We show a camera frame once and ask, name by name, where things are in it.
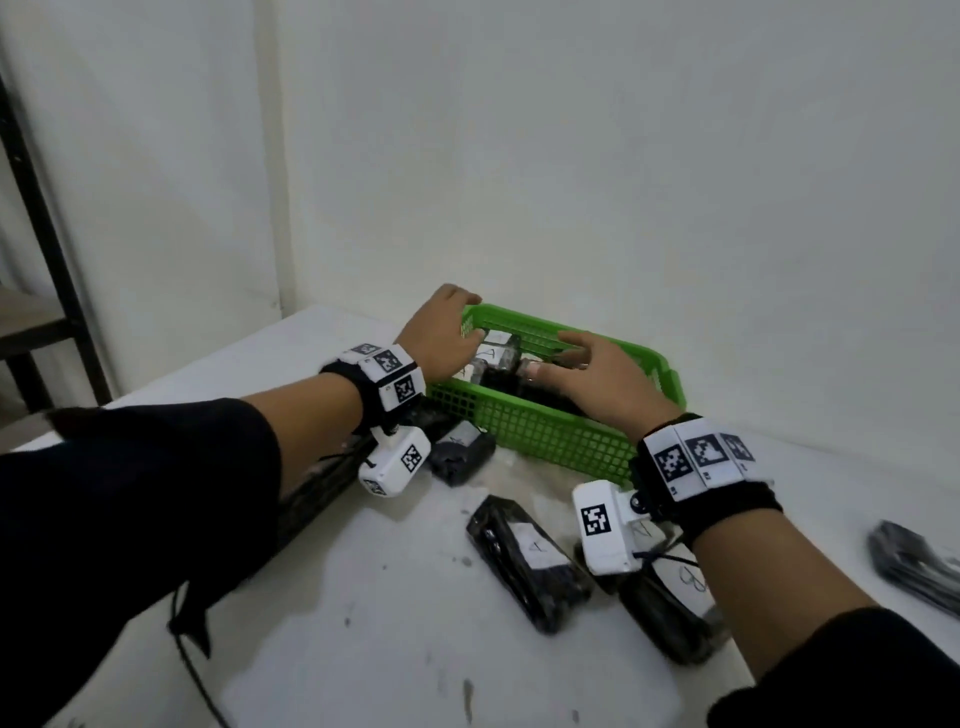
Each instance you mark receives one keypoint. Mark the green plastic mesh basket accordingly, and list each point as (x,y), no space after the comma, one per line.
(540,435)

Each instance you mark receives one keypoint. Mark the person's right forearm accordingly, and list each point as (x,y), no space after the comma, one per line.
(765,577)

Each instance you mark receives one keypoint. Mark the black packet labelled A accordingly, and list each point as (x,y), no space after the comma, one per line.
(504,356)

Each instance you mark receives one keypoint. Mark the black packet placed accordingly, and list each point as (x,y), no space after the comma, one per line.
(915,562)

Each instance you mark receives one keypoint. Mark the black packet red-marked label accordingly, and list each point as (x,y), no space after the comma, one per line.
(496,336)

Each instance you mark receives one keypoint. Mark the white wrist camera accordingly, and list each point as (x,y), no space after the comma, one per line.
(390,465)
(607,555)

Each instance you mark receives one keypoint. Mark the black wristband with markers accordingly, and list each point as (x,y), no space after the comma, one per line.
(352,382)
(720,510)

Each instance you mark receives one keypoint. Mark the black packet labelled B near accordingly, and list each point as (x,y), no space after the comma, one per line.
(667,556)

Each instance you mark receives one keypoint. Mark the black right wristband with markers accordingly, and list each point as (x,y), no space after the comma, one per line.
(720,510)

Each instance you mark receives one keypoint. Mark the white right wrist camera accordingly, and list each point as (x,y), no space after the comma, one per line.
(607,555)

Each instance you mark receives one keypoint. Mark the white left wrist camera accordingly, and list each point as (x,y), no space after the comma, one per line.
(390,465)

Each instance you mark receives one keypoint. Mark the person's left hand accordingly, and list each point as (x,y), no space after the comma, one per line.
(439,337)

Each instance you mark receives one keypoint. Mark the black left wristband with markers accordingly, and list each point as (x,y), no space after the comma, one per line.
(352,382)

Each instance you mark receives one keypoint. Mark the pile of black packets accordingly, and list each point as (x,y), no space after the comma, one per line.
(461,457)

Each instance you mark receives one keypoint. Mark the person's left forearm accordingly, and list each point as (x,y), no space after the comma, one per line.
(315,420)

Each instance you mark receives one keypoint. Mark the person's right hand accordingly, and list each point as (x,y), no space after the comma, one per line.
(615,382)

